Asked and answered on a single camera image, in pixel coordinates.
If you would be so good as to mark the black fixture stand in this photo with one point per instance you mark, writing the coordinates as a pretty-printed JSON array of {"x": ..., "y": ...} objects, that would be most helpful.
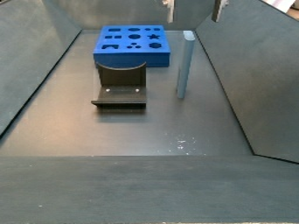
[{"x": 121, "y": 86}]

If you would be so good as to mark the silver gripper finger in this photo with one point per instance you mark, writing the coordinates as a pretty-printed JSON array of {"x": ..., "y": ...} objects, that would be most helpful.
[
  {"x": 218, "y": 7},
  {"x": 170, "y": 5}
]

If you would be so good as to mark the blue foam shape board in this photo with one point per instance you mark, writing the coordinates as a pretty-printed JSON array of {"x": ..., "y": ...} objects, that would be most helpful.
[{"x": 129, "y": 45}]

